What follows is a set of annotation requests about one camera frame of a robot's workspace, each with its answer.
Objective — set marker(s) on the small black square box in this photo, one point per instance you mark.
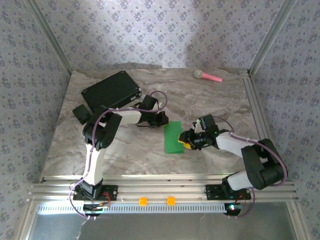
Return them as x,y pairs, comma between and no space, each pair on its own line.
81,113

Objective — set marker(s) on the black flat case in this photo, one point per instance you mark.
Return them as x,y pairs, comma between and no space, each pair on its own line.
110,90

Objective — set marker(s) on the orange plastic clip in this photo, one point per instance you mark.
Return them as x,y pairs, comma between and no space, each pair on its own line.
171,201
143,201

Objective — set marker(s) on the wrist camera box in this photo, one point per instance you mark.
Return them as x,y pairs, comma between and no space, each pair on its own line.
150,102
207,122

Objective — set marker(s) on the pink toy microphone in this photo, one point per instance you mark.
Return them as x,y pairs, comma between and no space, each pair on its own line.
210,77

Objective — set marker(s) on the aluminium frame leg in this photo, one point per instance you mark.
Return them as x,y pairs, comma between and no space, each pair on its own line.
297,225
25,225

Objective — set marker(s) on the aluminium frame post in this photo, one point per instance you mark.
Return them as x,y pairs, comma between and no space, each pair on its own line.
50,37
272,32

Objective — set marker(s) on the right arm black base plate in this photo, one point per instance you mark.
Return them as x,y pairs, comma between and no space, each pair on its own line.
212,192

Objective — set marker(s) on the grey metal sheet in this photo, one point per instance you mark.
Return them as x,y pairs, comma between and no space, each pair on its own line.
162,227

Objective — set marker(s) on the aluminium side rail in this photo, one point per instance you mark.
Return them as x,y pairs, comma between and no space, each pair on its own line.
251,95

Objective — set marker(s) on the green cloth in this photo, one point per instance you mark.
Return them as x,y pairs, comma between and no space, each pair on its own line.
172,140

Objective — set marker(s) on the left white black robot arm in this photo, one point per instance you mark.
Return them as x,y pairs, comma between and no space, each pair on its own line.
102,130

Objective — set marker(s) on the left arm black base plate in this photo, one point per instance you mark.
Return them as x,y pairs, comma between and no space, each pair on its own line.
112,192

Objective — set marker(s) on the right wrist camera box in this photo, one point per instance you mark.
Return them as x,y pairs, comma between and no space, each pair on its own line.
207,122

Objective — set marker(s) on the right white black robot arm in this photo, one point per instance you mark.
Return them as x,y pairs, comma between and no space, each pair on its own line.
265,165

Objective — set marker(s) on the wide aluminium mounting rail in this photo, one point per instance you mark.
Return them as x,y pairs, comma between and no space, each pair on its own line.
160,188

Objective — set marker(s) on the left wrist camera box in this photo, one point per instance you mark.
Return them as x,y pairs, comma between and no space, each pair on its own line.
150,102

